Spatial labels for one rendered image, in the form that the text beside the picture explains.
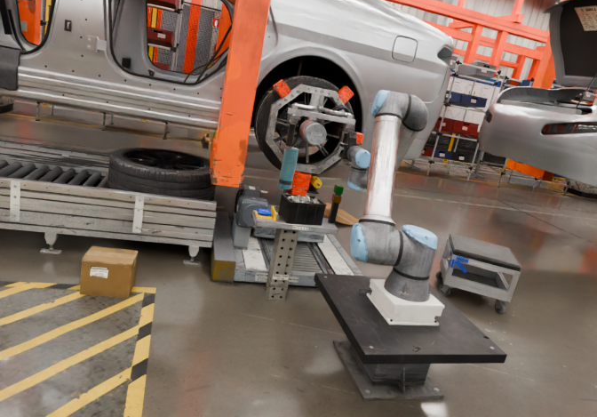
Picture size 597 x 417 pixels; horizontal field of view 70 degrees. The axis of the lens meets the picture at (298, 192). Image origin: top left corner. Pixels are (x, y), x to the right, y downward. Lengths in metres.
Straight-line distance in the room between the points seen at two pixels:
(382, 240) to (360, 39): 1.60
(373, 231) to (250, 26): 1.19
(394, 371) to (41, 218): 1.91
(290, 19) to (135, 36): 2.09
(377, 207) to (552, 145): 2.89
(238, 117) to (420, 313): 1.30
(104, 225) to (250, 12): 1.36
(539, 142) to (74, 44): 3.80
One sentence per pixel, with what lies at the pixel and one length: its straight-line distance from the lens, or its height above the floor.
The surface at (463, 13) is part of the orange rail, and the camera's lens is 10.28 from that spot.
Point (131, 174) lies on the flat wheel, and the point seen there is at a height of 0.45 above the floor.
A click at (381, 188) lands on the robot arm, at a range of 1.77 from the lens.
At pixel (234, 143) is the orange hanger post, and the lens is 2.31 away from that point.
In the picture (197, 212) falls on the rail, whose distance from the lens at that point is 2.49.
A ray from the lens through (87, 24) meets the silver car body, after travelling 2.89.
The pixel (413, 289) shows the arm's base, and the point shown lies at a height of 0.44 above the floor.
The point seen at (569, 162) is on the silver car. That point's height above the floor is 0.91.
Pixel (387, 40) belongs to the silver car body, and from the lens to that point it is 3.04.
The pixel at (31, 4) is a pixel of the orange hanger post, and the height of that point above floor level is 1.35.
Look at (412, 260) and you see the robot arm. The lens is 1.77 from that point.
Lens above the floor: 1.14
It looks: 14 degrees down
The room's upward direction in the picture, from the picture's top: 11 degrees clockwise
